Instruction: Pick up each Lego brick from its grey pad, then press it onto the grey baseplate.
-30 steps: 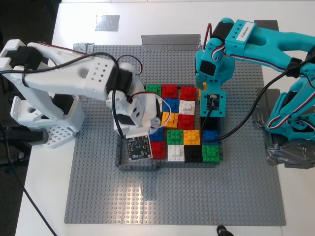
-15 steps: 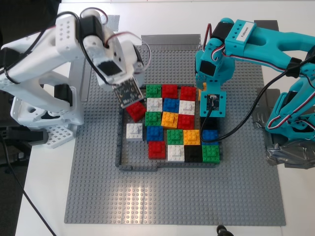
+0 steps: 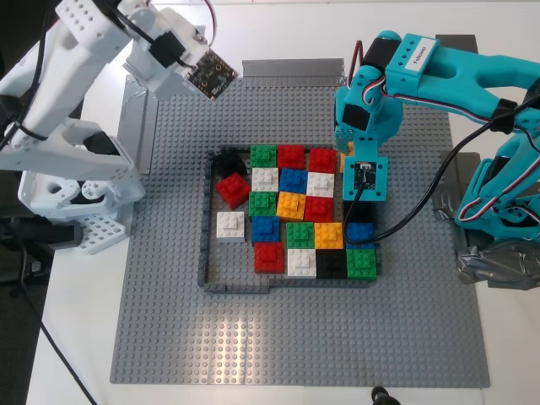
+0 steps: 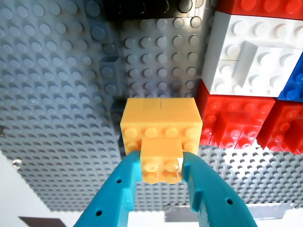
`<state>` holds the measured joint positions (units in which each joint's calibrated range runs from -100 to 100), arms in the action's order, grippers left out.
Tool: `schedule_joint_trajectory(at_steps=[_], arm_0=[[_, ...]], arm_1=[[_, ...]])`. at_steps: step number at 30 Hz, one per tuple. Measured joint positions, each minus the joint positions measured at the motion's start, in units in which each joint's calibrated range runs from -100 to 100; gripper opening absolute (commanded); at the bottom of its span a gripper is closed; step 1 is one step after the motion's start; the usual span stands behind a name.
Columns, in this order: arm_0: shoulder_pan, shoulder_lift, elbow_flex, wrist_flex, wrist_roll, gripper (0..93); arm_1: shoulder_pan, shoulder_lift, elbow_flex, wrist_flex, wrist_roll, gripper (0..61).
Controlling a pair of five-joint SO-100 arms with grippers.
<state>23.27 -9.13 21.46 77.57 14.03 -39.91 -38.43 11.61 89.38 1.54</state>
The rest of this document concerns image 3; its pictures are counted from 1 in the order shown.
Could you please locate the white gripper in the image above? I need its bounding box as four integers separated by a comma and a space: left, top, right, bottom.
124, 6, 211, 101

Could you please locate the grey duct tape strip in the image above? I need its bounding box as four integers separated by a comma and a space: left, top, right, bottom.
118, 73, 164, 176
241, 58, 348, 89
430, 150, 483, 254

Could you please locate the orange brick cube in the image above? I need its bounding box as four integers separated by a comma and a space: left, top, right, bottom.
313, 221, 344, 251
276, 191, 307, 224
338, 141, 357, 175

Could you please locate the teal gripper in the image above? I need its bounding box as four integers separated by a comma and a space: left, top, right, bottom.
335, 82, 405, 158

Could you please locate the red brick cube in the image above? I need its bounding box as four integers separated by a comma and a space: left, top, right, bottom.
277, 144, 306, 170
308, 147, 338, 174
253, 241, 285, 276
215, 171, 251, 210
304, 195, 336, 224

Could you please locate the teal camera mount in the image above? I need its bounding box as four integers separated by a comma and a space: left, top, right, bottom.
341, 138, 389, 203

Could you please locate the black brick cube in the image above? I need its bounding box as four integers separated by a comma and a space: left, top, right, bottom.
342, 200, 374, 224
316, 248, 348, 280
212, 150, 249, 177

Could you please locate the white brick cube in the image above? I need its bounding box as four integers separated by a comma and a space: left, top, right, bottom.
251, 167, 280, 194
215, 210, 247, 245
286, 248, 318, 279
306, 170, 337, 198

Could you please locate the black table clamp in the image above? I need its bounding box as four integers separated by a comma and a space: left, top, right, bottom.
0, 213, 84, 263

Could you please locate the black camera cable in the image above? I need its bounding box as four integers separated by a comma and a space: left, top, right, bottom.
342, 86, 540, 246
0, 0, 199, 405

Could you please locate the green brick cube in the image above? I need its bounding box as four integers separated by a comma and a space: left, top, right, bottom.
284, 221, 316, 251
250, 144, 279, 171
346, 248, 380, 281
247, 191, 278, 219

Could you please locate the black knob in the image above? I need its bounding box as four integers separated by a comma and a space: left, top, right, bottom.
370, 385, 402, 405

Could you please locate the crumpled grey duct tape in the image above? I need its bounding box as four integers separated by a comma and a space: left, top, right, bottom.
455, 238, 540, 293

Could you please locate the grey tape square patch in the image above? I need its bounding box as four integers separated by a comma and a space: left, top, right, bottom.
434, 34, 480, 55

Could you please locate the blue brick cube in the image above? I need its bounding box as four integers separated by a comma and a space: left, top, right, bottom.
251, 215, 283, 246
278, 167, 309, 195
343, 221, 377, 251

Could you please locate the grey studded baseplate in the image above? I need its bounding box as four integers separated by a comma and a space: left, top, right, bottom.
109, 74, 493, 387

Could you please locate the dark grey brick frame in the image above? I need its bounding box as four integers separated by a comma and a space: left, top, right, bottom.
197, 142, 383, 295

